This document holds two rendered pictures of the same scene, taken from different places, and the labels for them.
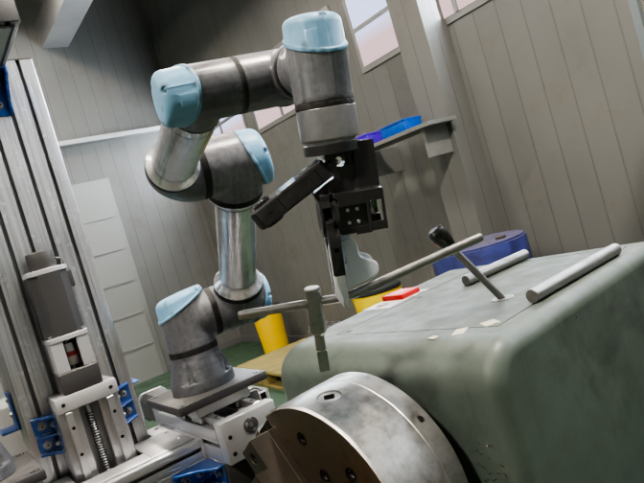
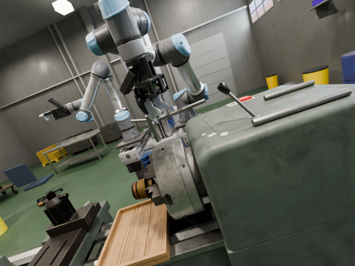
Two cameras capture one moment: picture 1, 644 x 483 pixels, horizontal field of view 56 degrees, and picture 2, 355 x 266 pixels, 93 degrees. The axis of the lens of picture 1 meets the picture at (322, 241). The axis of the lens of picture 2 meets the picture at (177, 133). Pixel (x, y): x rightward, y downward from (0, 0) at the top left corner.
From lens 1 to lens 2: 60 cm
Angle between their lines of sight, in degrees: 45
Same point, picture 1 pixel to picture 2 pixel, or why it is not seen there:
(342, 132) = (128, 57)
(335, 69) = (117, 26)
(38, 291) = not seen: hidden behind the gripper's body
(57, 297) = not seen: hidden behind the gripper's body
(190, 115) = (99, 51)
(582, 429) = (259, 187)
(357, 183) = (145, 77)
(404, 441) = (172, 173)
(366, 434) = (160, 168)
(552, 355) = (243, 155)
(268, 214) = (122, 89)
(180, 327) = (178, 103)
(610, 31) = not seen: outside the picture
